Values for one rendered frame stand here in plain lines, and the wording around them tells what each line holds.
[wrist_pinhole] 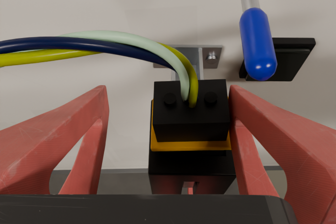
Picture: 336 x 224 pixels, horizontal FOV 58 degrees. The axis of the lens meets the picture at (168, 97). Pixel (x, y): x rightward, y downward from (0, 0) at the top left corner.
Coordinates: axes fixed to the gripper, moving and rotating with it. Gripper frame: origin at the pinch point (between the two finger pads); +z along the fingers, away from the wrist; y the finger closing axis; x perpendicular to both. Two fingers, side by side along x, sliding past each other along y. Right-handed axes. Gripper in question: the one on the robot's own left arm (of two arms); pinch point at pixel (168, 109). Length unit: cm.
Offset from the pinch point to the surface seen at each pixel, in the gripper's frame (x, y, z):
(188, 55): 2.0, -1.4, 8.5
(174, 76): 2.3, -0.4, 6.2
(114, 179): 105, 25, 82
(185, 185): 6.4, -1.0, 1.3
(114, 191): 111, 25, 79
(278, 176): 99, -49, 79
